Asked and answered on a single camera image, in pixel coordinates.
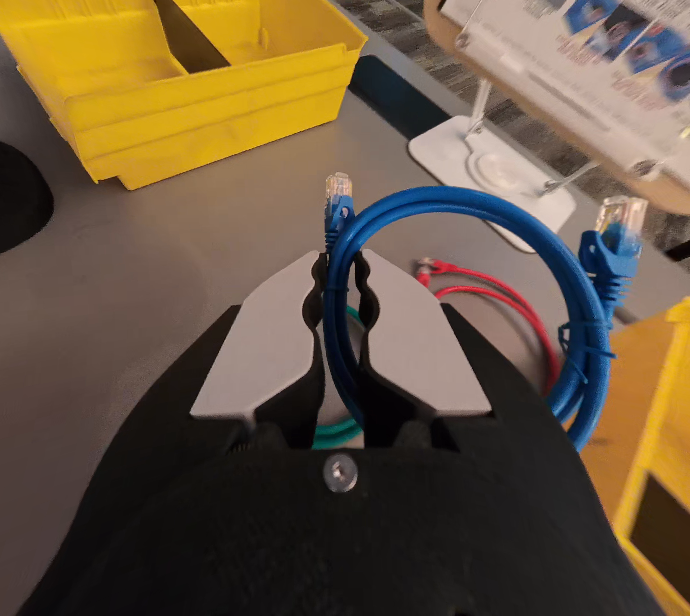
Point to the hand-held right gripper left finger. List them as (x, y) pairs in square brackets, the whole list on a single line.
[(259, 357)]

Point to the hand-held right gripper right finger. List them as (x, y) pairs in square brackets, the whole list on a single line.
[(426, 357)]

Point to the yellow plastic bin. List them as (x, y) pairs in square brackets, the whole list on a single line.
[(216, 109), (658, 389)]

